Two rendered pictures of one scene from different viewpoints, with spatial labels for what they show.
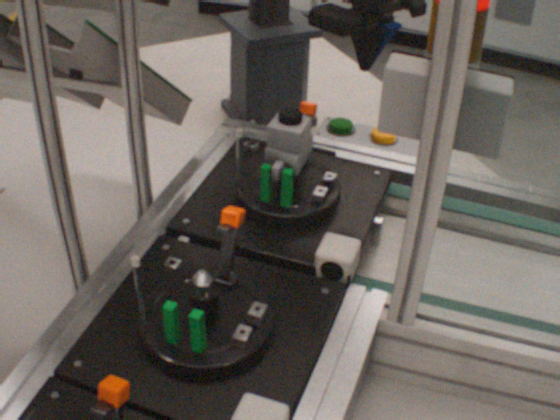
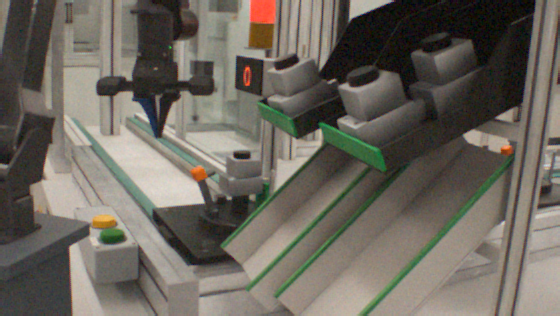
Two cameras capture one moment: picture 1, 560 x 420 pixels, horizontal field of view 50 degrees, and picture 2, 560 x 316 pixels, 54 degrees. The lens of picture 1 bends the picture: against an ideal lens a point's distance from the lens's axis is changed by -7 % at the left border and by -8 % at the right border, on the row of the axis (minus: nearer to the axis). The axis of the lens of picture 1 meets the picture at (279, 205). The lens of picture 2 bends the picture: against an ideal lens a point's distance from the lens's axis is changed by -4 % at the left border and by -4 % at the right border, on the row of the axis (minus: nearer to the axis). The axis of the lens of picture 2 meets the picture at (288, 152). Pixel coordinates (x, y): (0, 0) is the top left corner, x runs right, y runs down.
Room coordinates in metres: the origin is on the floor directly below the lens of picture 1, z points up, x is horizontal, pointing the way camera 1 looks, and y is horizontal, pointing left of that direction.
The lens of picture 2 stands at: (1.34, 0.66, 1.30)
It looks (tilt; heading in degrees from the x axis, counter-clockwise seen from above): 13 degrees down; 221
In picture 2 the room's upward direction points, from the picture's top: 4 degrees clockwise
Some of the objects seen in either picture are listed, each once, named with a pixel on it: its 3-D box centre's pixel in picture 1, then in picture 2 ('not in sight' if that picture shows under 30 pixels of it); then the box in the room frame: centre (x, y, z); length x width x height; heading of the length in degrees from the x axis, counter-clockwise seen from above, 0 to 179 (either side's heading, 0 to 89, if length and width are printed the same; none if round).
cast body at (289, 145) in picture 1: (287, 141); (246, 171); (0.69, -0.01, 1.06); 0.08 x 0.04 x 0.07; 161
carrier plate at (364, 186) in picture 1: (287, 201); (239, 227); (0.70, -0.01, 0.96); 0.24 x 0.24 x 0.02; 71
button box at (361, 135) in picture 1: (381, 154); (104, 240); (0.88, -0.16, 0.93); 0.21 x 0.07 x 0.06; 71
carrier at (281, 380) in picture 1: (203, 300); not in sight; (0.46, 0.07, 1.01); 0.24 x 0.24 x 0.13; 71
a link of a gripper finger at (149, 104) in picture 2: (375, 44); (146, 117); (0.81, -0.12, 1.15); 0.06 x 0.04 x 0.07; 46
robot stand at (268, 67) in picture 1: (269, 69); (7, 309); (1.12, 0.03, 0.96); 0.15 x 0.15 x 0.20; 26
